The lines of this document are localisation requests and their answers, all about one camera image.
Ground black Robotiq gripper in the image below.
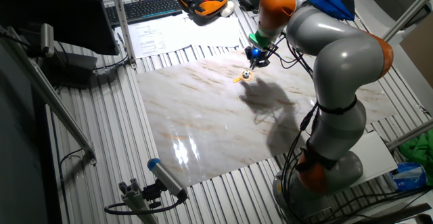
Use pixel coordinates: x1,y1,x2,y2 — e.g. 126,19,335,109
245,45,272,70

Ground yellow plastic bubble wand ring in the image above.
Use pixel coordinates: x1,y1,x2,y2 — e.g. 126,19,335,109
232,70,254,84

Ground white bone-shaped toy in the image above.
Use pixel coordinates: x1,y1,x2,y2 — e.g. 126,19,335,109
219,0,236,18

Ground orange black teach pendant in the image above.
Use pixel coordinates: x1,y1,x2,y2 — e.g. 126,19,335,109
175,0,231,25

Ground blue fabric bag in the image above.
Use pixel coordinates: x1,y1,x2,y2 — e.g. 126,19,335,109
285,0,356,22

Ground black computer keyboard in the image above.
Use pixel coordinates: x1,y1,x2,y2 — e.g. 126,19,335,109
104,0,185,28

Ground brown cardboard box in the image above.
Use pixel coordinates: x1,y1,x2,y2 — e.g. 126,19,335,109
398,20,433,89

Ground green cloth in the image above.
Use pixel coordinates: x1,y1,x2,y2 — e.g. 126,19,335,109
398,131,433,187

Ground black box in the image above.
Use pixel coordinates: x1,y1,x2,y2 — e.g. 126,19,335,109
43,49,99,90

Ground blue tissue pack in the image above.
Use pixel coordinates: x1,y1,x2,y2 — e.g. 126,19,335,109
388,162,428,192

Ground black monitor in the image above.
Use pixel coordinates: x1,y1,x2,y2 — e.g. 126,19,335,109
0,0,120,56

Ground long diagonal aluminium profile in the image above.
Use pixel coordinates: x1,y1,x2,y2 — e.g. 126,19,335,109
0,24,98,166

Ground green gripper mount flange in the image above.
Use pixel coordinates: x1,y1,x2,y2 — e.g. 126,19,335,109
248,30,272,49

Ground thin black gripper cables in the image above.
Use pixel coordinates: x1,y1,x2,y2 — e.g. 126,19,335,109
267,36,315,79

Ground thick black cable bundle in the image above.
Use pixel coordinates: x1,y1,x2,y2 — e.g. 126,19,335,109
279,100,321,218

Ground slanted aluminium frame post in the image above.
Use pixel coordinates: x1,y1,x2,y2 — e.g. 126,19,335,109
108,0,138,70

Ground silver camera with blue tip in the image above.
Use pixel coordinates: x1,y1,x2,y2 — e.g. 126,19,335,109
147,158,189,201

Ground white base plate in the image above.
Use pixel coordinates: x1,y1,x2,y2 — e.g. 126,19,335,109
348,131,399,188

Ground diagonal aluminium frame bar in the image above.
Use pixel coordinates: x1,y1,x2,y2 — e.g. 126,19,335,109
381,0,433,43

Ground short aluminium frame bar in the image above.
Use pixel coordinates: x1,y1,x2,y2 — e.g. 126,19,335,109
386,118,433,151

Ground aluminium camera mount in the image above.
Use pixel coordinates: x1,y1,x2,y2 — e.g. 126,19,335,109
118,178,163,224

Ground black camera cable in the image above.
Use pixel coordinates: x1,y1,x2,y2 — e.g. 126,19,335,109
104,196,187,217

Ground grey clamp bracket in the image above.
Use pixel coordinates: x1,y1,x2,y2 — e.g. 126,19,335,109
39,22,55,58

